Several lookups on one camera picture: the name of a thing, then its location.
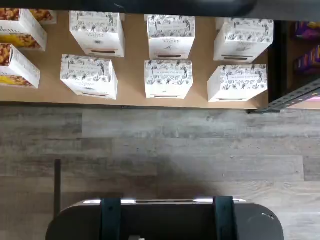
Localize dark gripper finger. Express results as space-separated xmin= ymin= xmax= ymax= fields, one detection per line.
xmin=99 ymin=197 xmax=123 ymax=240
xmin=213 ymin=196 xmax=239 ymax=240

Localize white floral print box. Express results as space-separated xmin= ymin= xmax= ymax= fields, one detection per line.
xmin=69 ymin=10 xmax=126 ymax=58
xmin=213 ymin=17 xmax=275 ymax=63
xmin=206 ymin=64 xmax=269 ymax=103
xmin=144 ymin=59 xmax=194 ymax=100
xmin=147 ymin=14 xmax=196 ymax=61
xmin=59 ymin=53 xmax=119 ymax=101

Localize black shelf side beam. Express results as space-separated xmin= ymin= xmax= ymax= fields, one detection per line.
xmin=268 ymin=19 xmax=289 ymax=107

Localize white granola box yellow label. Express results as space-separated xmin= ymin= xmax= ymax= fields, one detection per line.
xmin=0 ymin=7 xmax=49 ymax=52
xmin=0 ymin=42 xmax=41 ymax=90
xmin=29 ymin=9 xmax=58 ymax=25

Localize purple snack box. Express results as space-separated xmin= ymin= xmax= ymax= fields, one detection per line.
xmin=292 ymin=44 xmax=320 ymax=76
xmin=290 ymin=21 xmax=320 ymax=40

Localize black metal shelf beam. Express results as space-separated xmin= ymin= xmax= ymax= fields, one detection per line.
xmin=0 ymin=0 xmax=320 ymax=21

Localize black metal rod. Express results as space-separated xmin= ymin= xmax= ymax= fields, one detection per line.
xmin=54 ymin=158 xmax=62 ymax=220

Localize white organic pastry boxes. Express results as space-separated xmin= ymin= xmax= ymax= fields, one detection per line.
xmin=0 ymin=9 xmax=271 ymax=111

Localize grey perforated shelf post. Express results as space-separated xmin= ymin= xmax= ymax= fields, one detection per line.
xmin=247 ymin=79 xmax=320 ymax=115

